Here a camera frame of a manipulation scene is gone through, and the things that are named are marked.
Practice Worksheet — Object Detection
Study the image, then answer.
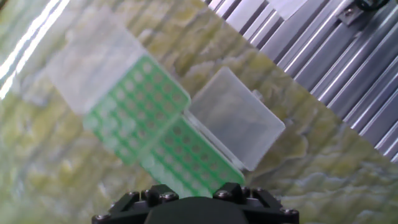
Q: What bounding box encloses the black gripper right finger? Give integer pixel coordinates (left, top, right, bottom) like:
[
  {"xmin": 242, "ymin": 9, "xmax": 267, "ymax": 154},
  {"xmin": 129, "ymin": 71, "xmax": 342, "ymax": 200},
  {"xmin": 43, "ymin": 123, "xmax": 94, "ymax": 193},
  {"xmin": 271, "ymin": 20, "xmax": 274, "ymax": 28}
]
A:
[{"xmin": 213, "ymin": 182, "xmax": 300, "ymax": 224}]

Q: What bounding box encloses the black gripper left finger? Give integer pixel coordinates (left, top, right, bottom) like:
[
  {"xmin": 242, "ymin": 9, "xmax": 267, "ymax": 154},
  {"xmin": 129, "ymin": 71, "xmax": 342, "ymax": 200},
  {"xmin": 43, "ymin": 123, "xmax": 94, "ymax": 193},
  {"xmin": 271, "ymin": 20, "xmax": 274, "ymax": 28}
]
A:
[{"xmin": 91, "ymin": 184, "xmax": 180, "ymax": 224}]

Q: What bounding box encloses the green rack pipette tip box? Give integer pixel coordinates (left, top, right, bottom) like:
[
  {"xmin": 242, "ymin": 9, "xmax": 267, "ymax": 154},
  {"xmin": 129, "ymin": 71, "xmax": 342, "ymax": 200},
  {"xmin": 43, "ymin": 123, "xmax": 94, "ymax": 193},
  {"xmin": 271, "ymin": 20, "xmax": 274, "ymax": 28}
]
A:
[
  {"xmin": 43, "ymin": 6, "xmax": 192, "ymax": 167},
  {"xmin": 139, "ymin": 66, "xmax": 286, "ymax": 200}
]

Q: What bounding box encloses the green marble pattern mat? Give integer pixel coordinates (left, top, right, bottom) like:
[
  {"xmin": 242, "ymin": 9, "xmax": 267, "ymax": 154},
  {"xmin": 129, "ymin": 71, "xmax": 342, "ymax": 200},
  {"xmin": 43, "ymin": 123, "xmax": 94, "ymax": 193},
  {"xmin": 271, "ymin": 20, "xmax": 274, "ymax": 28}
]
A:
[{"xmin": 0, "ymin": 0, "xmax": 398, "ymax": 224}]

